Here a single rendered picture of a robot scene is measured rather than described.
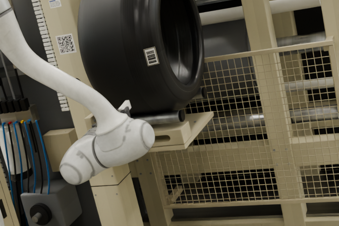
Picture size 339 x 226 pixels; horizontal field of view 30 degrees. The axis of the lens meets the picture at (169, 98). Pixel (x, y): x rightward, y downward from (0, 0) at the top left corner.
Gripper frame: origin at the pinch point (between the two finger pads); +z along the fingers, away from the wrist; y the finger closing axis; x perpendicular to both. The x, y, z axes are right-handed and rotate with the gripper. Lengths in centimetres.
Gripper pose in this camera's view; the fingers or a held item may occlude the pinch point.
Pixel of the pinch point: (124, 108)
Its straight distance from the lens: 213.1
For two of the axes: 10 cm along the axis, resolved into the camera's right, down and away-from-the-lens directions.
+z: 3.1, -4.4, 8.4
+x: 2.6, 8.9, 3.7
